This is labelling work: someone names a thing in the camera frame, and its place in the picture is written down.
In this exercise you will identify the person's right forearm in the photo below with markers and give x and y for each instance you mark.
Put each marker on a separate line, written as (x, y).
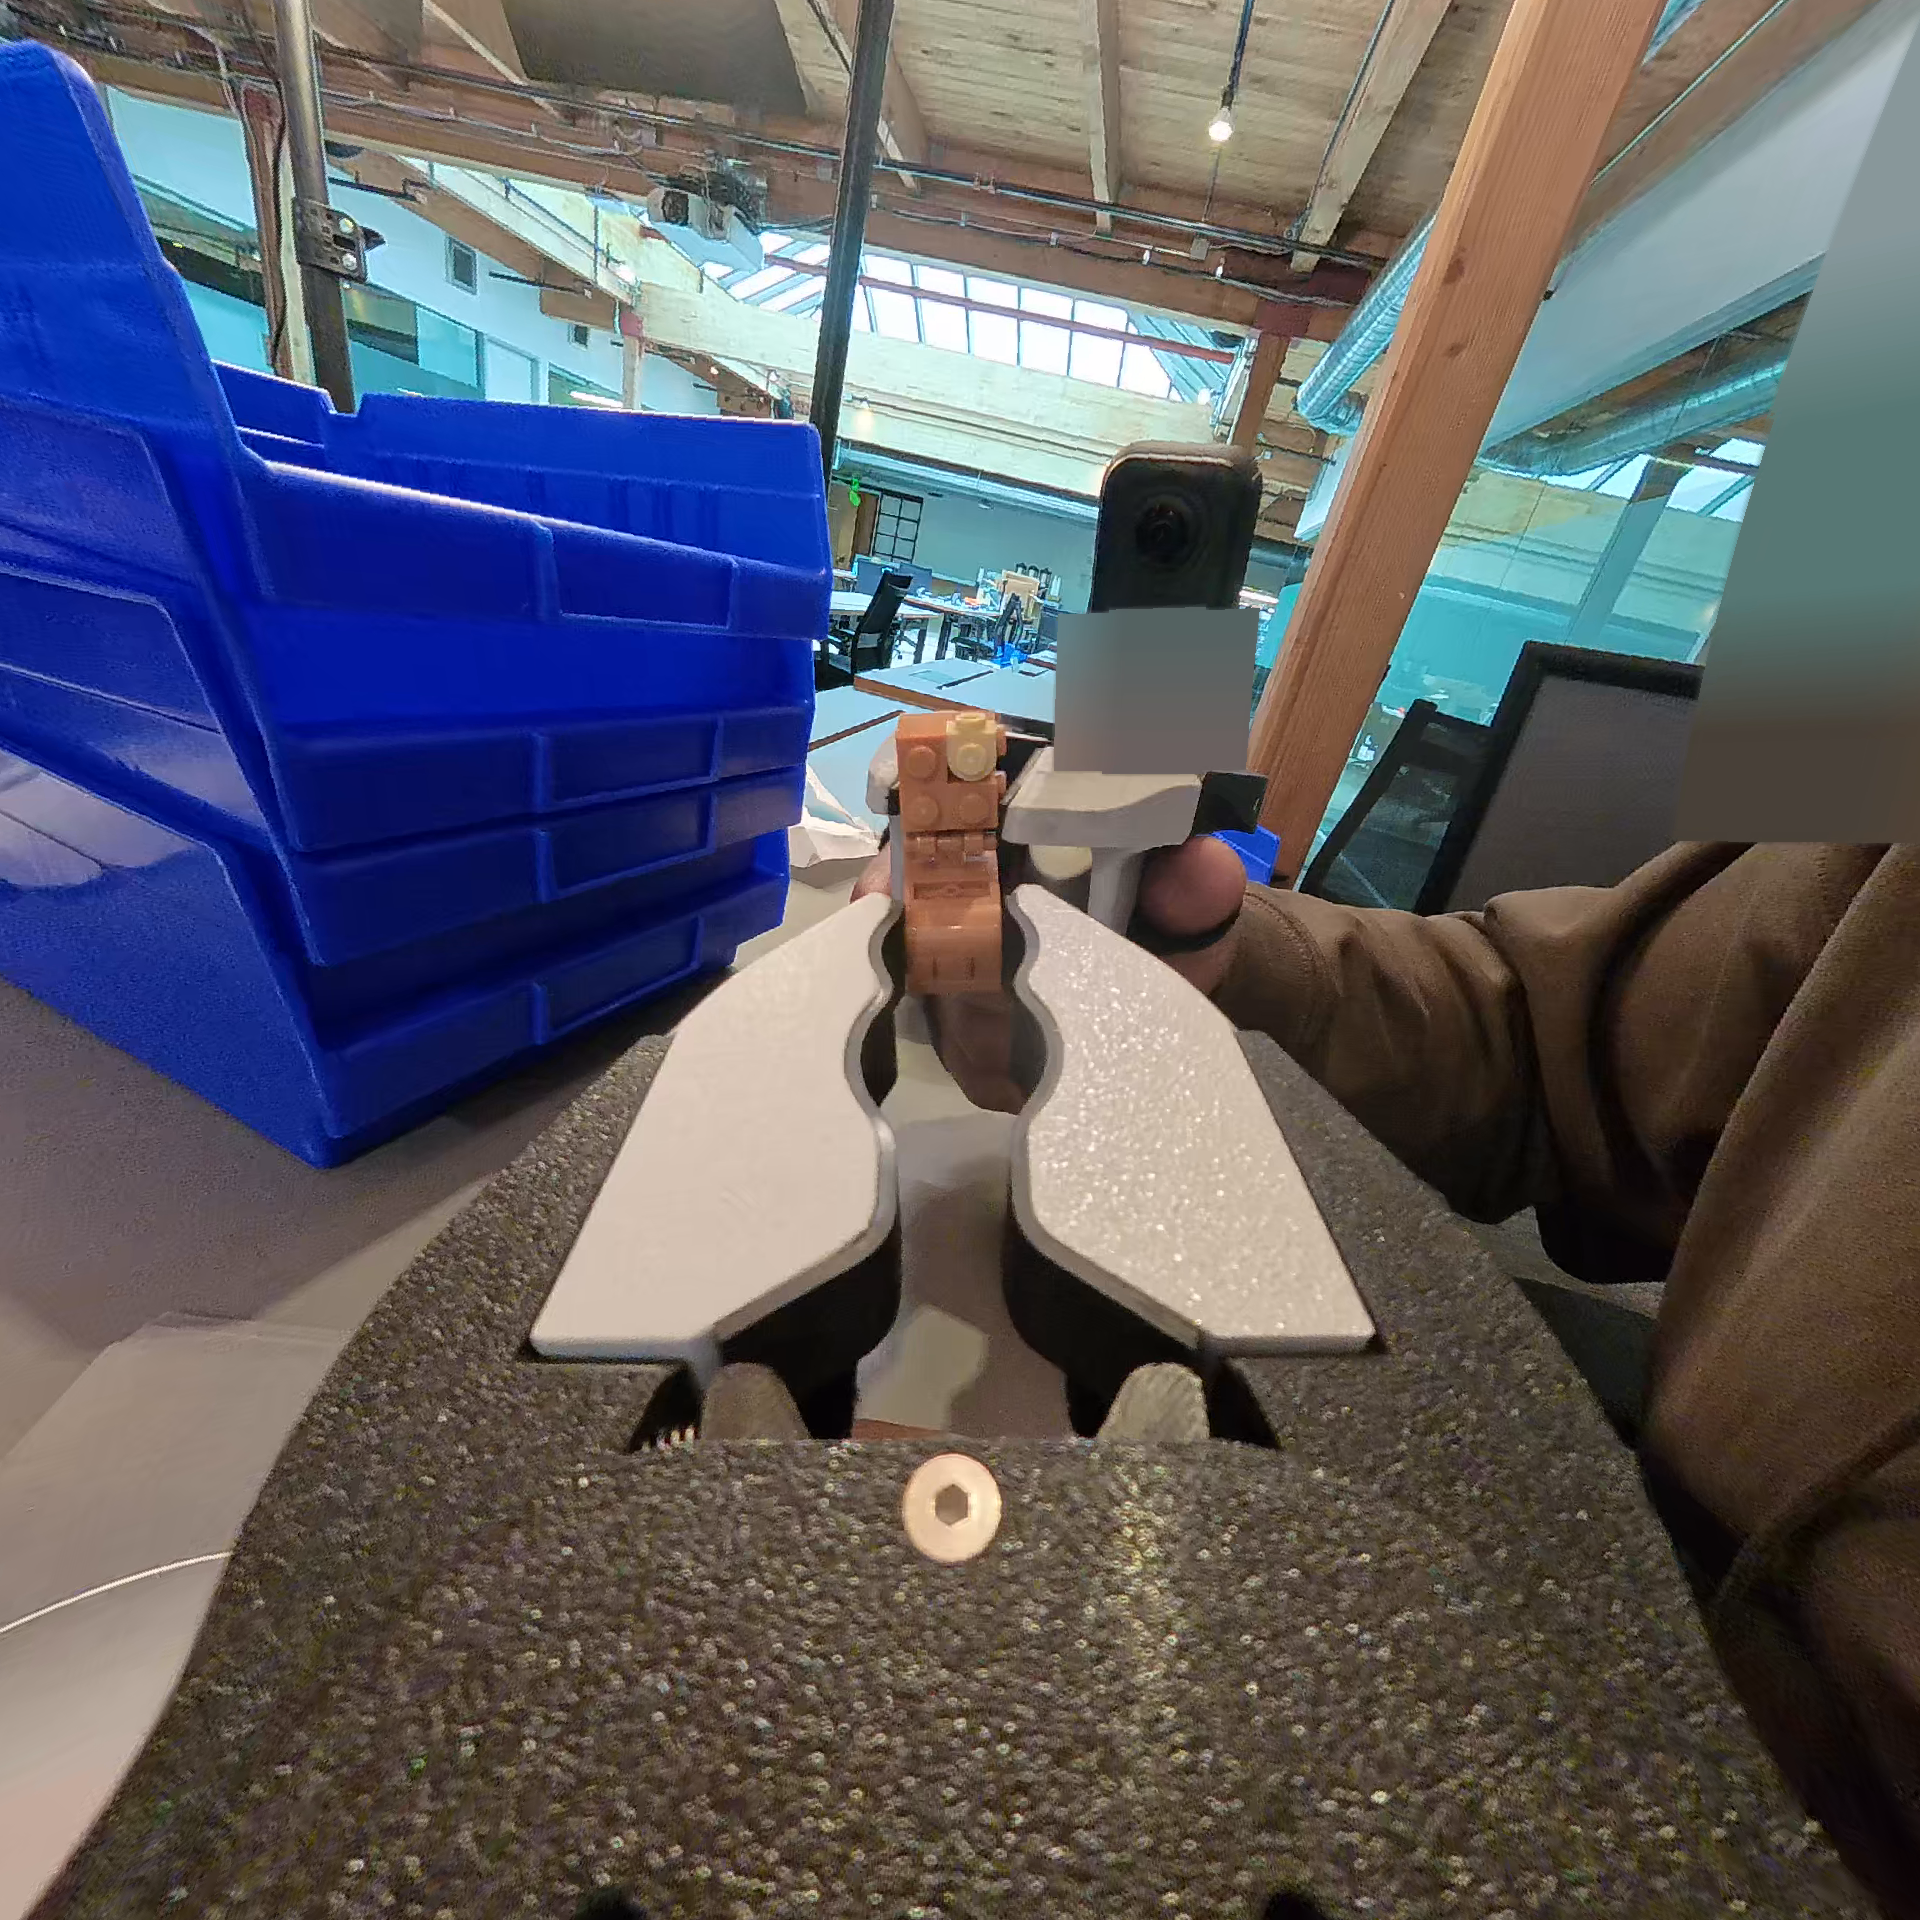
(1440, 1019)

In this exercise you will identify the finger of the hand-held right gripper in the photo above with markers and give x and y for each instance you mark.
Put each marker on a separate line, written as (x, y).
(889, 786)
(1109, 805)

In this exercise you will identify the grey desk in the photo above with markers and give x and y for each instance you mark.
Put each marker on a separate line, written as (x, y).
(185, 1320)

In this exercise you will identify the large black screen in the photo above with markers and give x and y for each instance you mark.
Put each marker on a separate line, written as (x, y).
(1574, 781)

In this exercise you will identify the person's brown jacket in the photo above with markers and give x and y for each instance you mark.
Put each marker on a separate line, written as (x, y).
(1805, 1348)

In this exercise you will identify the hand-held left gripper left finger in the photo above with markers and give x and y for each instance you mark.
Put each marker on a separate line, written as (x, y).
(720, 1186)

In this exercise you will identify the black office chair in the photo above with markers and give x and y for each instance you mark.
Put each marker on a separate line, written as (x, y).
(1389, 811)

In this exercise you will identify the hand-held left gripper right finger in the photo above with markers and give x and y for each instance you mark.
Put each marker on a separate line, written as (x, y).
(1187, 1167)

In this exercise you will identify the wooden pillar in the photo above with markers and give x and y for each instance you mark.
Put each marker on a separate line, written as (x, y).
(1440, 393)

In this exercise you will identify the person's right hand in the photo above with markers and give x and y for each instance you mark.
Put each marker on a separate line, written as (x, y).
(1201, 903)

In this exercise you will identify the small orange brick assembly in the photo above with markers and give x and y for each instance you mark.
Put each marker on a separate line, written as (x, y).
(956, 869)

